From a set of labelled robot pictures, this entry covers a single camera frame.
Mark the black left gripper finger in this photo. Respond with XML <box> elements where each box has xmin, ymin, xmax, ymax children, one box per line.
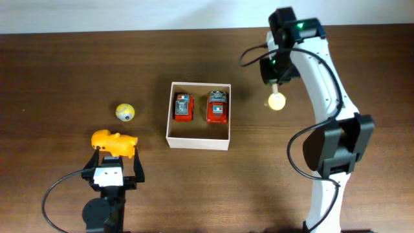
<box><xmin>83</xmin><ymin>146</ymin><xmax>100</xmax><ymax>170</ymax></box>
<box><xmin>133</xmin><ymin>147</ymin><xmax>144</xmax><ymax>177</ymax></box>

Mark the orange plastic toy animal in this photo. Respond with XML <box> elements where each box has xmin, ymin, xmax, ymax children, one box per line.
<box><xmin>91</xmin><ymin>129</ymin><xmax>138</xmax><ymax>159</ymax></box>

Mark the yellow ball wooden stick toy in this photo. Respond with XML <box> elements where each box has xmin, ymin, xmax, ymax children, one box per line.
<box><xmin>265</xmin><ymin>83</ymin><xmax>286</xmax><ymax>111</ymax></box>

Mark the red toy car grey top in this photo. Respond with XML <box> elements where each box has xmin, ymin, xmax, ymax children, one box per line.
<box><xmin>206</xmin><ymin>91</ymin><xmax>228</xmax><ymax>124</ymax></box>

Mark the small red toy truck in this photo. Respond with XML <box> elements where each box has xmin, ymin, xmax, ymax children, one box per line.
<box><xmin>174</xmin><ymin>94</ymin><xmax>194</xmax><ymax>122</ymax></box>

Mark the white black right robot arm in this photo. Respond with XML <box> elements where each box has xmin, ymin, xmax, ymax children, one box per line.
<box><xmin>259</xmin><ymin>8</ymin><xmax>375</xmax><ymax>232</ymax></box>

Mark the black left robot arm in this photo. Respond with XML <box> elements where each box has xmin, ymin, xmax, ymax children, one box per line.
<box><xmin>81</xmin><ymin>148</ymin><xmax>145</xmax><ymax>233</ymax></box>

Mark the yellow grey toy ball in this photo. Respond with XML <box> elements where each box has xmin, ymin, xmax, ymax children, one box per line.
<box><xmin>115</xmin><ymin>104</ymin><xmax>135</xmax><ymax>122</ymax></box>

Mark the pink open cardboard box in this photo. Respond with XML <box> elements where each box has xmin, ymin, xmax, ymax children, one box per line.
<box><xmin>166</xmin><ymin>82</ymin><xmax>232</xmax><ymax>151</ymax></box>

